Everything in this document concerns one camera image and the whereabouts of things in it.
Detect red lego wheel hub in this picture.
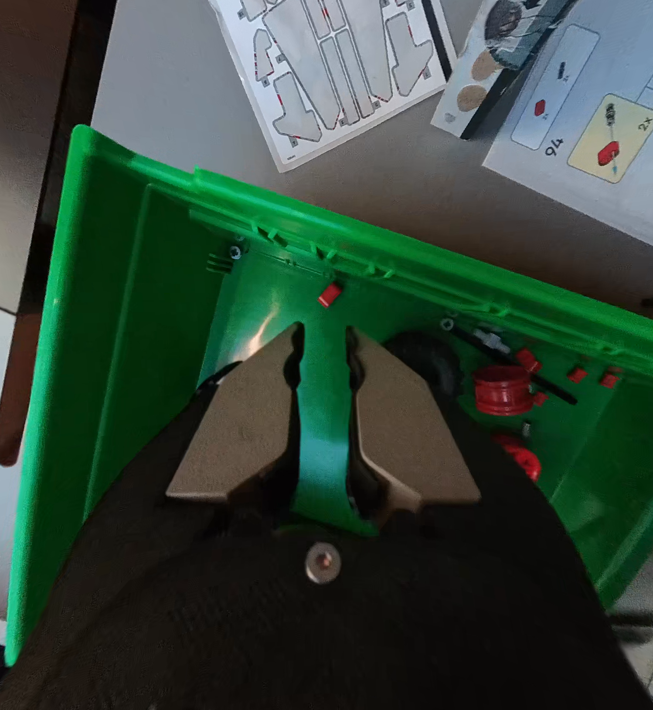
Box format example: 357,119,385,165
473,364,533,417
493,434,542,482

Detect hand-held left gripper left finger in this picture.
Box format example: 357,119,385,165
166,322,306,514

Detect lego instruction booklet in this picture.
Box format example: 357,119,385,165
482,0,653,255

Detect sticker sheet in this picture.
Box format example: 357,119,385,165
209,0,457,174

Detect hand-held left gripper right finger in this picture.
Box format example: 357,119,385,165
344,324,482,525

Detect green plastic bin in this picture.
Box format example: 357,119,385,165
4,125,653,666

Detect black lego set box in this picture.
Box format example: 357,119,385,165
432,0,579,139

